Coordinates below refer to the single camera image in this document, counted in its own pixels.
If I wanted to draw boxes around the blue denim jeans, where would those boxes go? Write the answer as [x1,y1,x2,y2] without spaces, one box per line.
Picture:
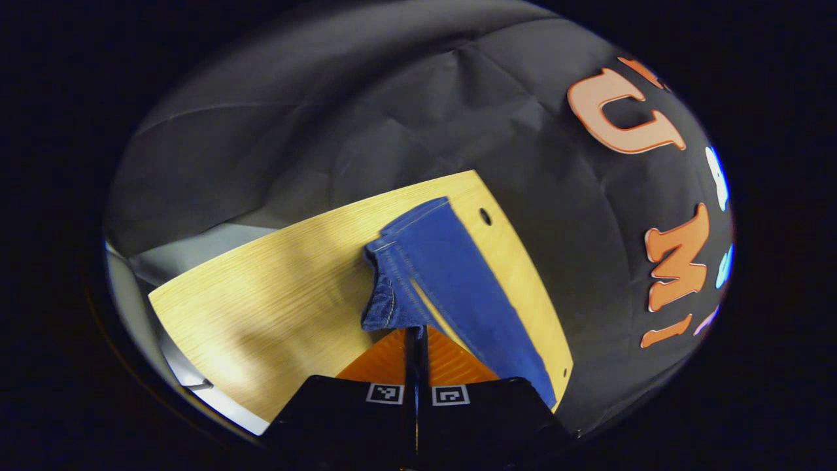
[361,196,558,410]

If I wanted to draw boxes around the black backdrop cloth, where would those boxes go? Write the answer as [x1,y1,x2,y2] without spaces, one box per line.
[105,0,736,436]

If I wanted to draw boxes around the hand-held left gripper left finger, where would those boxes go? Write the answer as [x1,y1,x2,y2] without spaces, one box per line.
[262,326,418,470]

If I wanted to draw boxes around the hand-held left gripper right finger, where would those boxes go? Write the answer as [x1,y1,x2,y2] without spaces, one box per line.
[417,325,573,470]

